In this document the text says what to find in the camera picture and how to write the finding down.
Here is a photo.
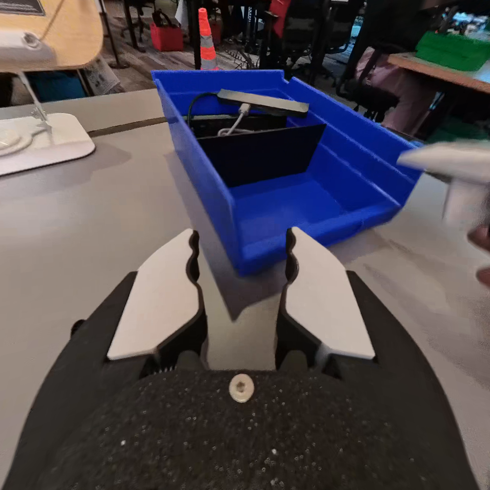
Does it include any orange traffic cone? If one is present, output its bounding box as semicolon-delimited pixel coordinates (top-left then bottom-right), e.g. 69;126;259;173
198;8;219;70

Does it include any black divider panel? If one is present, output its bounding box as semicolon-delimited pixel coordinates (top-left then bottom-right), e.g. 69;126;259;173
197;123;327;188

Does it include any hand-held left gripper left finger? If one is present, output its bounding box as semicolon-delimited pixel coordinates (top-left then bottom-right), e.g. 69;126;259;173
106;228;209;361

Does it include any black hub cable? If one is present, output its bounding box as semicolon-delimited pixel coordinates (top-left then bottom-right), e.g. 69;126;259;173
187;92;219;123

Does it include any wooden table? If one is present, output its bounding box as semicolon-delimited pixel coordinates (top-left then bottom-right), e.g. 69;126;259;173
387;52;490;94

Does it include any blue plastic bin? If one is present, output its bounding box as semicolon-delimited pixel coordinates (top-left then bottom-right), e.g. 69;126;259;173
150;69;423;277

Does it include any person's right hand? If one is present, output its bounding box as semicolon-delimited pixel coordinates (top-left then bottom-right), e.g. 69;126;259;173
468;225;490;288

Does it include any red bag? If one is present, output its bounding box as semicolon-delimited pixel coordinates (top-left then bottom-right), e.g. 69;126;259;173
150;11;184;52

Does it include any black office chair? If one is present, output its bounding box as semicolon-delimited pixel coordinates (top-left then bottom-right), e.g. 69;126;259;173
283;0;353;58

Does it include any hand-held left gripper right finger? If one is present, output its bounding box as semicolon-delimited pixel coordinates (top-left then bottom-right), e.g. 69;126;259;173
275;226;376;371

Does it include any printed paper sheet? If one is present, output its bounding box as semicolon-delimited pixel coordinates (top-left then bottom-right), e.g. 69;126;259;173
82;57;124;95

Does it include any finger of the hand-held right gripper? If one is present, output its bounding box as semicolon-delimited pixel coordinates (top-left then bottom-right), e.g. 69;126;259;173
396;141;490;184

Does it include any dark grey usb hub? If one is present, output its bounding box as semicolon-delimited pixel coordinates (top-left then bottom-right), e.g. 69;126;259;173
217;89;310;118

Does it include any black docking station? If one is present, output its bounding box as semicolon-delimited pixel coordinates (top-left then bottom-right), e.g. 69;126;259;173
188;114;288;139

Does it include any green plastic bin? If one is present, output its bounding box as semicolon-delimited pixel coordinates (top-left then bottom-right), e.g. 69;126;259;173
415;31;490;72

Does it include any white usb cable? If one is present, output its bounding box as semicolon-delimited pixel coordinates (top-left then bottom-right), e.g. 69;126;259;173
217;103;251;138

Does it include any wooden book stand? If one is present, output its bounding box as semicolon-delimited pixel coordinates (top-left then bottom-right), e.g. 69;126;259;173
0;0;105;177

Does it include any red cloth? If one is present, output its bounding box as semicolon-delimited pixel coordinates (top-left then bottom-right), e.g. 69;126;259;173
270;0;291;37

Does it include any pink cloth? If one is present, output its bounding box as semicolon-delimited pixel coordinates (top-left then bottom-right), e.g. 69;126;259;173
354;48;441;134

